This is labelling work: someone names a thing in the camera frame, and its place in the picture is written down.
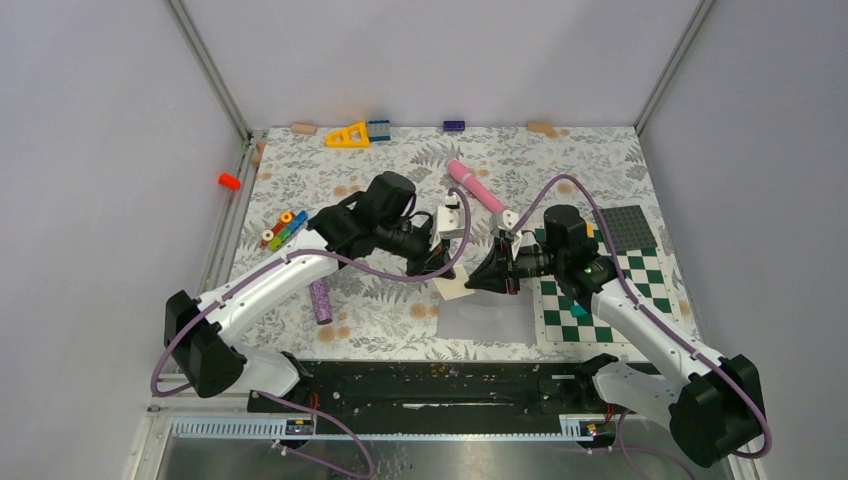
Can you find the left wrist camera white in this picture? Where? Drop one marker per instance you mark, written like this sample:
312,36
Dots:
448,221

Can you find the orange red cylinder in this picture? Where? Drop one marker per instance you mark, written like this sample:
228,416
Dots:
229,182

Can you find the dark purple lego brick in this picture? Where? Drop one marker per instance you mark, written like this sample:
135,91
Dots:
454,125

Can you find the blue grey lego brick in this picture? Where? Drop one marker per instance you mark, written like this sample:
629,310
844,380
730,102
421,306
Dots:
378,130

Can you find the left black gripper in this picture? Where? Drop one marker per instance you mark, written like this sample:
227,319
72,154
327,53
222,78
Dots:
430,261

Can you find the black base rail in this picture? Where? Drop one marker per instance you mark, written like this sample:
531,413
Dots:
448,398

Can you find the wooden block left back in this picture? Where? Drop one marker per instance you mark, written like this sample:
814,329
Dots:
303,129

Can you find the colourful lego toy stack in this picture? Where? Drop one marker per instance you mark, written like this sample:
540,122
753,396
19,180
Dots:
288,224

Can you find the wooden block right back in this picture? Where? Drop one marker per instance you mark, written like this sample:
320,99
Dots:
545,129

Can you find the pink toy microphone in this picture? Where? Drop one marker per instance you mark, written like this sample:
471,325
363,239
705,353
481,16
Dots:
464,176

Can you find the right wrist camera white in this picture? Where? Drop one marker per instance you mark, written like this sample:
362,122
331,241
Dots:
503,226

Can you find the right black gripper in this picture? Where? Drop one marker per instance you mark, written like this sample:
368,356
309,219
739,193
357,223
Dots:
491,274

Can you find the teal block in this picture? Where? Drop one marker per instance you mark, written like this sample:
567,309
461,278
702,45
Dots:
577,311

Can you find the green white chessboard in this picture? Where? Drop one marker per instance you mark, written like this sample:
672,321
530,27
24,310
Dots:
557,330

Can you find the wooden block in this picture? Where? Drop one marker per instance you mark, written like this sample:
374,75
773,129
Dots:
303,129
545,129

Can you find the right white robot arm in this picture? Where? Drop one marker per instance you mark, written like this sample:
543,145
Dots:
711,404

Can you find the yellow triangle toy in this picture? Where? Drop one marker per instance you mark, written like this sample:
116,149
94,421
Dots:
354,136

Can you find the floral table mat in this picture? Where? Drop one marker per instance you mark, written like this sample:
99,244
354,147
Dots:
380,319

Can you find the purple glitter microphone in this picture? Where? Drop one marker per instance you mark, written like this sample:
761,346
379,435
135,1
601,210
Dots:
319,294

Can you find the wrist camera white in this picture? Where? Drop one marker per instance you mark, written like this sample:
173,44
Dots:
503,226
448,221

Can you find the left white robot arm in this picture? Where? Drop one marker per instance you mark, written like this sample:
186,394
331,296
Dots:
369,230

